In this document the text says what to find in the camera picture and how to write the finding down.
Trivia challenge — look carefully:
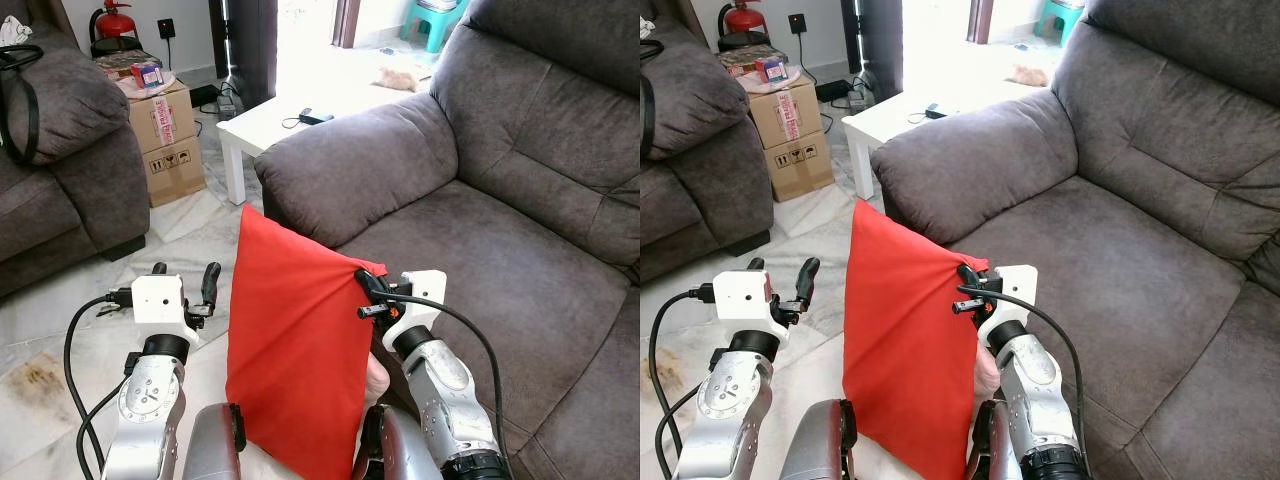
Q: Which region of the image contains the black bag strap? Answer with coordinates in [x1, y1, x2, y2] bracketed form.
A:
[0, 44, 45, 167]
[640, 38, 669, 161]

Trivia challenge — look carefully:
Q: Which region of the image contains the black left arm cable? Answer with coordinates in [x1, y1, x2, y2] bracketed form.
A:
[63, 288, 136, 480]
[648, 284, 716, 466]

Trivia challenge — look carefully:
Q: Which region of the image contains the brown door frame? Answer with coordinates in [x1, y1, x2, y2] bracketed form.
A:
[966, 0, 995, 45]
[332, 0, 361, 49]

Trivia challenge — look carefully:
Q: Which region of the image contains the red fire extinguisher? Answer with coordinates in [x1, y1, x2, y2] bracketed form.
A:
[717, 0, 771, 53]
[88, 0, 144, 58]

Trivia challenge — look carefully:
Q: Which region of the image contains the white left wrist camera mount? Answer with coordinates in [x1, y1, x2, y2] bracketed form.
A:
[131, 274, 201, 346]
[712, 269, 791, 343]

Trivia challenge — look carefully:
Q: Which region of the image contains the cardboard box with red tape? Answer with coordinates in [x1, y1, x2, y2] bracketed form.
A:
[748, 75, 825, 151]
[127, 80, 198, 154]

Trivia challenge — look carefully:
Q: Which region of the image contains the cardboard box with arrow marks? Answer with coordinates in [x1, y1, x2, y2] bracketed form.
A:
[143, 135, 208, 209]
[765, 130, 836, 203]

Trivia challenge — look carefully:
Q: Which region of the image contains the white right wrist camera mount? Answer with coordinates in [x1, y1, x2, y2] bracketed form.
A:
[385, 270, 448, 351]
[975, 265, 1039, 346]

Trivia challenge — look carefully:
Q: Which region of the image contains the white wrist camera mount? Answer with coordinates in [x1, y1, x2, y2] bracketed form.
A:
[975, 265, 1039, 346]
[385, 270, 448, 351]
[712, 269, 791, 343]
[131, 274, 201, 346]

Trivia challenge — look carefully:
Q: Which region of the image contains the red pillow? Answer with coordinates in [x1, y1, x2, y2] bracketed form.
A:
[842, 198, 991, 480]
[225, 205, 389, 480]

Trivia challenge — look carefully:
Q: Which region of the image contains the dark brown door panel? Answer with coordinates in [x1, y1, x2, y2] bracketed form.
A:
[840, 0, 905, 101]
[207, 0, 279, 109]

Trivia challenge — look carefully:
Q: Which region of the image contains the teal plastic stool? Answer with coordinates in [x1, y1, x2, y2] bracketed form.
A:
[1035, 0, 1086, 46]
[400, 0, 471, 54]

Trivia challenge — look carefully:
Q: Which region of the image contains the flat patterned box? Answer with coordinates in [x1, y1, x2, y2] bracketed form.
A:
[718, 45, 791, 76]
[95, 50, 166, 81]

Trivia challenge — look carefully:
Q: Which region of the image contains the grey fabric sofa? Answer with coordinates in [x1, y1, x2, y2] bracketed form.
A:
[254, 0, 641, 480]
[870, 0, 1280, 480]
[0, 0, 151, 298]
[640, 0, 774, 284]

